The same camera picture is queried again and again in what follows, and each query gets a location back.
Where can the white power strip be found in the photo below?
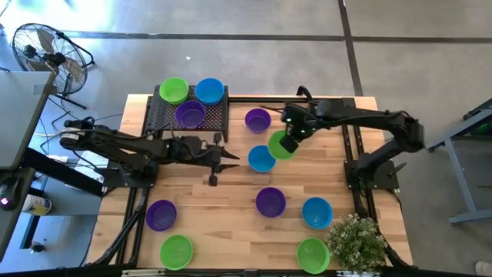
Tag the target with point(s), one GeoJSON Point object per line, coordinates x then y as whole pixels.
{"type": "Point", "coordinates": [57, 158]}

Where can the person's shoe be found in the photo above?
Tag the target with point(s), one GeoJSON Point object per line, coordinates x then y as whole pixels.
{"type": "Point", "coordinates": [485, 268]}

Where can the black floor fan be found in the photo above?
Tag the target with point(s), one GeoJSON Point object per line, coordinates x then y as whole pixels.
{"type": "Point", "coordinates": [50, 57]}

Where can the grey metal stand frame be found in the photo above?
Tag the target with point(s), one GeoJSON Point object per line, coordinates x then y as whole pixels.
{"type": "Point", "coordinates": [471, 217]}

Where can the artificial potted plant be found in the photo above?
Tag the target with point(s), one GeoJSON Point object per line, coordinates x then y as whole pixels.
{"type": "Point", "coordinates": [355, 244]}

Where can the small black floor object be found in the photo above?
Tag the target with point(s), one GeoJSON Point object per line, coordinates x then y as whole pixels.
{"type": "Point", "coordinates": [37, 247]}

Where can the blue plastic mini bowl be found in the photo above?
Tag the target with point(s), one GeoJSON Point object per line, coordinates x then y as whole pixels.
{"type": "Point", "coordinates": [317, 212]}
{"type": "Point", "coordinates": [209, 91]}
{"type": "Point", "coordinates": [259, 159]}

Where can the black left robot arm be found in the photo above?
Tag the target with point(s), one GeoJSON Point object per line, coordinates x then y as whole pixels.
{"type": "Point", "coordinates": [115, 140]}

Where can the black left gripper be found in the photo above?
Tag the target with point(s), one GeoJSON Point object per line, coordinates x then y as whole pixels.
{"type": "Point", "coordinates": [192, 148]}

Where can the white paper sheet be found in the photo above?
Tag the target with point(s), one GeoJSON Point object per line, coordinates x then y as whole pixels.
{"type": "Point", "coordinates": [90, 163]}

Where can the black device with indicator light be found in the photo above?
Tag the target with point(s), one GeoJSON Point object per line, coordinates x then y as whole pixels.
{"type": "Point", "coordinates": [9, 192]}

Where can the white yellow canister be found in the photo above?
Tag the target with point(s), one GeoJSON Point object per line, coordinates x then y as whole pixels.
{"type": "Point", "coordinates": [36, 205]}

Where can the silver metal bracket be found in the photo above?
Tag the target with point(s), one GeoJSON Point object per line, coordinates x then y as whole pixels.
{"type": "Point", "coordinates": [144, 273]}
{"type": "Point", "coordinates": [346, 274]}

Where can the black aluminium table frame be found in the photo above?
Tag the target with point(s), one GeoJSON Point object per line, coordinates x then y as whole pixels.
{"type": "Point", "coordinates": [253, 99]}

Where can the black clamp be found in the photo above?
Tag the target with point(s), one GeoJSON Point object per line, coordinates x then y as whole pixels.
{"type": "Point", "coordinates": [304, 91]}

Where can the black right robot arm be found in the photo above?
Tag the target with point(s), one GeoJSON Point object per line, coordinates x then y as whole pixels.
{"type": "Point", "coordinates": [365, 115]}

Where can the black desk leg frame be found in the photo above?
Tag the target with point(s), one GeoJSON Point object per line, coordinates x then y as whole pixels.
{"type": "Point", "coordinates": [57, 171]}

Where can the black perforated metal rack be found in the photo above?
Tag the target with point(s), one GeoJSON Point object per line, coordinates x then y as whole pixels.
{"type": "Point", "coordinates": [161, 115]}

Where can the grey desk top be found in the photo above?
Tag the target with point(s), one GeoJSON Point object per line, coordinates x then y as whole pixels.
{"type": "Point", "coordinates": [19, 115]}

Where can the purple plastic mini bowl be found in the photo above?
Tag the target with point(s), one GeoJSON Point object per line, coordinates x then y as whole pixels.
{"type": "Point", "coordinates": [190, 114]}
{"type": "Point", "coordinates": [161, 215]}
{"type": "Point", "coordinates": [258, 120]}
{"type": "Point", "coordinates": [271, 202]}

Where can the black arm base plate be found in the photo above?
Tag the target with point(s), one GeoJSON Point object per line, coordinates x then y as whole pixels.
{"type": "Point", "coordinates": [384, 182]}
{"type": "Point", "coordinates": [111, 181]}

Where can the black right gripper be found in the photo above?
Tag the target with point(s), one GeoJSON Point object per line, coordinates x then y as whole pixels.
{"type": "Point", "coordinates": [300, 119]}

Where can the green plastic mini bowl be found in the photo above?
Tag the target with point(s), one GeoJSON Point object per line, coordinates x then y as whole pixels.
{"type": "Point", "coordinates": [313, 255]}
{"type": "Point", "coordinates": [273, 148]}
{"type": "Point", "coordinates": [176, 252]}
{"type": "Point", "coordinates": [174, 90]}

